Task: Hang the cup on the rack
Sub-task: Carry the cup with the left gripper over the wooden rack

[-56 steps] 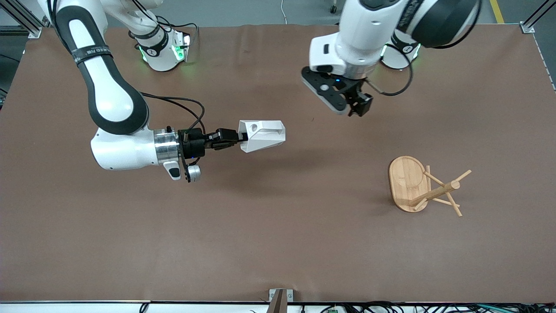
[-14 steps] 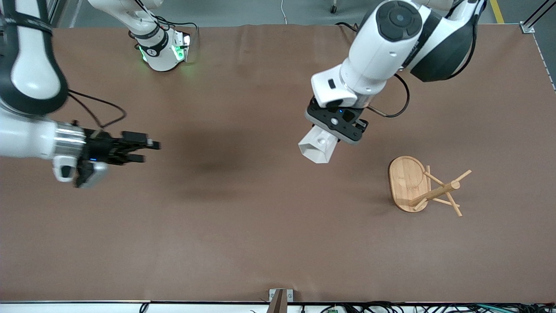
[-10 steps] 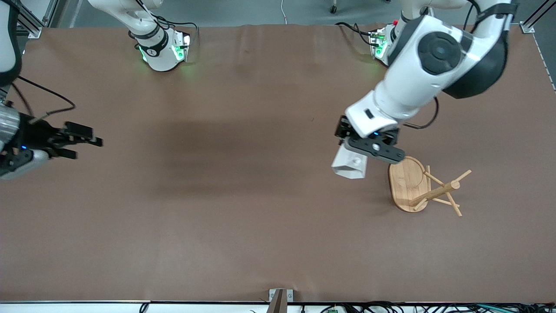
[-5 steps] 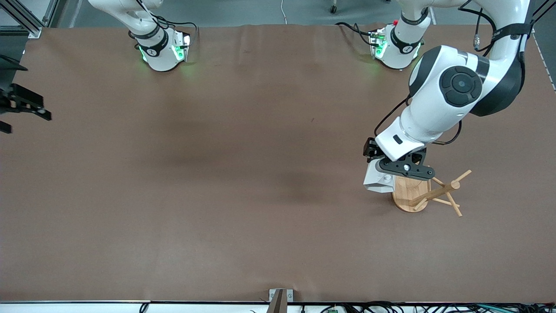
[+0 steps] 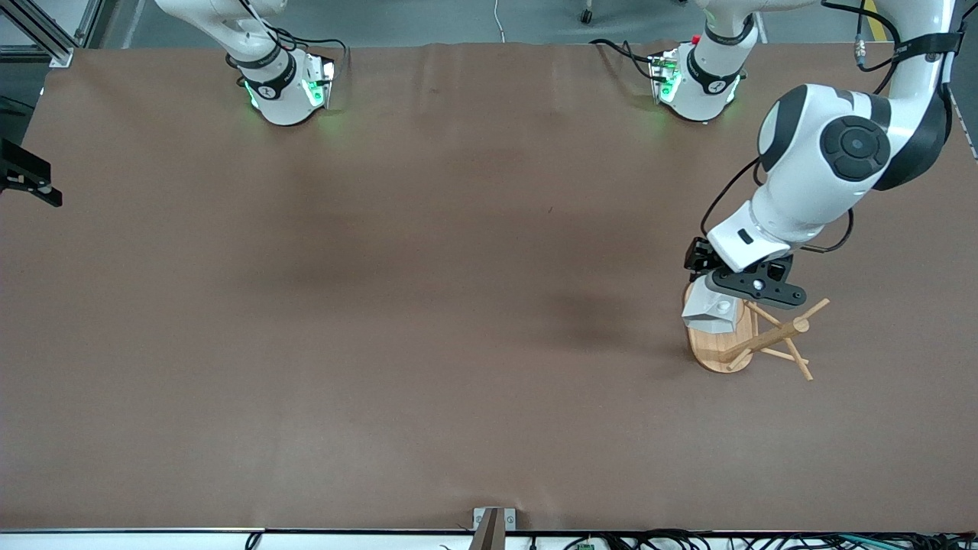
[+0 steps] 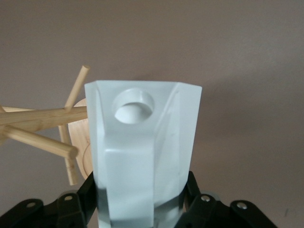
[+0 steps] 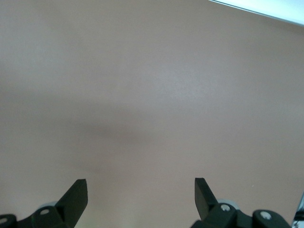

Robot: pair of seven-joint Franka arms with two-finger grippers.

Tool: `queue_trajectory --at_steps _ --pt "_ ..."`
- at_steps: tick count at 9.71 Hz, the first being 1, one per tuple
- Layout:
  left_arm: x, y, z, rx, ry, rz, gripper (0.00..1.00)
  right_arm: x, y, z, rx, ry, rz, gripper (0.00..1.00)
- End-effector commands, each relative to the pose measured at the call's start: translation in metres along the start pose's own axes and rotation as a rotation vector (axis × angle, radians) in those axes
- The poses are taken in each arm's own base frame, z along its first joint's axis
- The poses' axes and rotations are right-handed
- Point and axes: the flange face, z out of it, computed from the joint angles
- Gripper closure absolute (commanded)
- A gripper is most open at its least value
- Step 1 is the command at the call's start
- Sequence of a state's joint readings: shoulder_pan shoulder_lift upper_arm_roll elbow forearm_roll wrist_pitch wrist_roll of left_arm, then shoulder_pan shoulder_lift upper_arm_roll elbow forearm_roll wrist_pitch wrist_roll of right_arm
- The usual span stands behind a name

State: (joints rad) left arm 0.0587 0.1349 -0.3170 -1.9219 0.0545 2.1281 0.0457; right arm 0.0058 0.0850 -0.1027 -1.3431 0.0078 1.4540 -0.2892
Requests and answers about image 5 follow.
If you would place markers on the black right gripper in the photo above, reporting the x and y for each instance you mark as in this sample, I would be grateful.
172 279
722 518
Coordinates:
17 166

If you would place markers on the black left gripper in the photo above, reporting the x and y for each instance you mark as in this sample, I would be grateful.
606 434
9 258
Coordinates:
697 257

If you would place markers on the white faceted cup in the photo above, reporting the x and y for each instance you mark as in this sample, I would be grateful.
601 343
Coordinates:
710 313

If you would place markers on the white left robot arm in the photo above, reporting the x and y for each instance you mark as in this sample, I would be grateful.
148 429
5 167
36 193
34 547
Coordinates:
810 176

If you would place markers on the wooden cup rack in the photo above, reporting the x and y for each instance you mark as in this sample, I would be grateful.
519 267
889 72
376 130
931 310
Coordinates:
772 336

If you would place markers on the brown table cover sheet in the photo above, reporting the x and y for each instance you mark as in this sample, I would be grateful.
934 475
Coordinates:
489 382

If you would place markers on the black caster wheel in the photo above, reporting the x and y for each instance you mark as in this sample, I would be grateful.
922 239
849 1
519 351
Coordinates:
587 15

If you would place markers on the aluminium frame post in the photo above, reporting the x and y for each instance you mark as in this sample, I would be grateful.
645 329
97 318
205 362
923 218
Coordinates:
46 38

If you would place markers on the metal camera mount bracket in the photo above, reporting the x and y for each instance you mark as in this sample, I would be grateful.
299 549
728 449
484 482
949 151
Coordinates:
493 527

